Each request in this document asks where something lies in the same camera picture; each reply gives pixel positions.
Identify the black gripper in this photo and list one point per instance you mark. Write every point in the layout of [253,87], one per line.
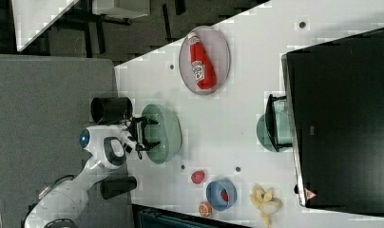
[135,128]

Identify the green plastic strainer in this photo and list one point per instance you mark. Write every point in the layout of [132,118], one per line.
[167,132]

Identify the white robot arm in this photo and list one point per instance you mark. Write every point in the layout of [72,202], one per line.
[63,203]

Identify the red strawberry toy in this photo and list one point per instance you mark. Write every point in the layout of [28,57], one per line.
[198,177]

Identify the dark blue crate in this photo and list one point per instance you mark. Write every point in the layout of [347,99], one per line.
[149,217]

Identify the red ketchup bottle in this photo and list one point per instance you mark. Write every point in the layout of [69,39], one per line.
[202,68]

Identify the grey round plate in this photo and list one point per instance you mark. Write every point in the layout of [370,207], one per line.
[218,52]

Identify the blue plastic cup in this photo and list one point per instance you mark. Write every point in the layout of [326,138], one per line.
[213,194]

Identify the small red toy in cup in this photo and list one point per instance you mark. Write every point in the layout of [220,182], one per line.
[224,196]

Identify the grey partition panel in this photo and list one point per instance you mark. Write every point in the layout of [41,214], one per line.
[44,106]

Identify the peeled banana toy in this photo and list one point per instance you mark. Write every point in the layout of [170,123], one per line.
[265,202]

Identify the black microwave oven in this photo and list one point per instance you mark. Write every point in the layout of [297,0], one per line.
[334,93]

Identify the black cylindrical post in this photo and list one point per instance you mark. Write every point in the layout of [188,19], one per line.
[110,110]

